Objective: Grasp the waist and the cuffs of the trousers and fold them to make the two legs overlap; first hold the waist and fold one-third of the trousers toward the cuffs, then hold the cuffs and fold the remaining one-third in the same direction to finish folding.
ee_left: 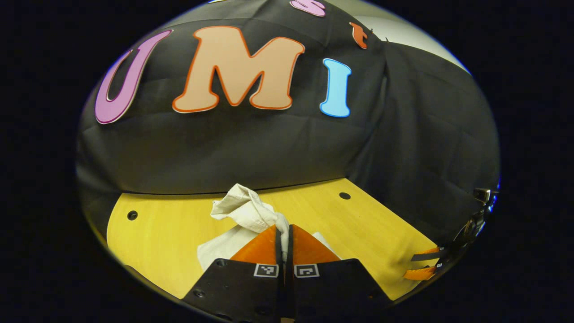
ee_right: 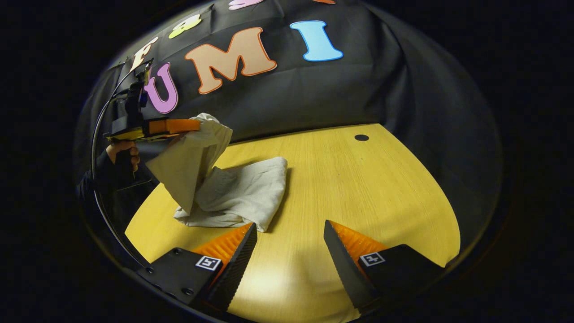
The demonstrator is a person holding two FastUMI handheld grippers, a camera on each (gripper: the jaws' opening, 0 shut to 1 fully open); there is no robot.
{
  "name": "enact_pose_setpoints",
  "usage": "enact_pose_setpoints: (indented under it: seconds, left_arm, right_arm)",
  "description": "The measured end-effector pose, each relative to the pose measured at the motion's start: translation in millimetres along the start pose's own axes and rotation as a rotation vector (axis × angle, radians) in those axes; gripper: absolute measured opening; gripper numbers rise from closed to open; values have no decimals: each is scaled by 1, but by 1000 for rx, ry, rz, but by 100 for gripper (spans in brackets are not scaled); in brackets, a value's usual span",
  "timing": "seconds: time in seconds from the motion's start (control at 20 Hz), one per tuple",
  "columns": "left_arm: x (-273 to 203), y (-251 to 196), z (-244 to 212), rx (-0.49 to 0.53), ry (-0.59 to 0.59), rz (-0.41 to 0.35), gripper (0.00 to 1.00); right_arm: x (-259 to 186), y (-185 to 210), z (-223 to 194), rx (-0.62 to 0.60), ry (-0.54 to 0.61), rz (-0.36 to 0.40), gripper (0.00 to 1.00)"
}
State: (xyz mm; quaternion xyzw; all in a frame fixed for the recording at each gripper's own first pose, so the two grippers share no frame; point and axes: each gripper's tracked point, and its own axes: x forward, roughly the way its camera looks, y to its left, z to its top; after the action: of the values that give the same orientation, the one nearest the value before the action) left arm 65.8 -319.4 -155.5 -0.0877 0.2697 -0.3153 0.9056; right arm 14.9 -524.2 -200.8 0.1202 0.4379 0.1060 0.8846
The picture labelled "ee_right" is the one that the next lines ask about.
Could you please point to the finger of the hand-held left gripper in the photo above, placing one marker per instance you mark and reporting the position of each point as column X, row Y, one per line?
column 172, row 126

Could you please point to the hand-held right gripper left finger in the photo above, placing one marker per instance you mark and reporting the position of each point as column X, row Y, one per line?
column 233, row 269

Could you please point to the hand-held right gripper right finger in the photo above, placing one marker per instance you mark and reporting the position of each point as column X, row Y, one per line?
column 345, row 264

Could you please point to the white jeans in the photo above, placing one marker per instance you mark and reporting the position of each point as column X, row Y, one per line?
column 242, row 193

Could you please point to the black backdrop cloth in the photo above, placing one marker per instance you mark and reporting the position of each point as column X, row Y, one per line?
column 336, row 94

